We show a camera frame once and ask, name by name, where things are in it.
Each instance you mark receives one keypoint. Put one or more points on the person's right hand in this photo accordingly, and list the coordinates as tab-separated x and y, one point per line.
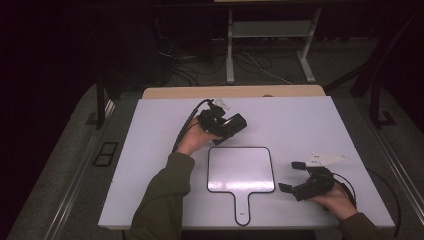
336	203

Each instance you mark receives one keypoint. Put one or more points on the black floor socket frame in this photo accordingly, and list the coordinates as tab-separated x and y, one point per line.
105	154

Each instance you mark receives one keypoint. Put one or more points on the person's left hand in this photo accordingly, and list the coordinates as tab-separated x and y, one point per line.
193	140

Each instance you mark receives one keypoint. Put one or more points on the grey metal stand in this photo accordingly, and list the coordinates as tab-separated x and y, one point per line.
230	50

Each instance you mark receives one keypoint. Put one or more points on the dark metal post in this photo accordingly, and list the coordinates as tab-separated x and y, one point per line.
100	100

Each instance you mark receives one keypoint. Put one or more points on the white handheld whiteboard black frame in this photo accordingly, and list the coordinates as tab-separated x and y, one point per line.
240	166

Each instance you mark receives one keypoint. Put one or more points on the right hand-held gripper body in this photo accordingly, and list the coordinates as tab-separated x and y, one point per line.
316	183

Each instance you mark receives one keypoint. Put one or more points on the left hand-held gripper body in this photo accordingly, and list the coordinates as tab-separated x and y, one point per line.
210	120

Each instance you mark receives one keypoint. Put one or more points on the black metal frame stand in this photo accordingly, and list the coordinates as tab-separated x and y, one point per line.
375	66

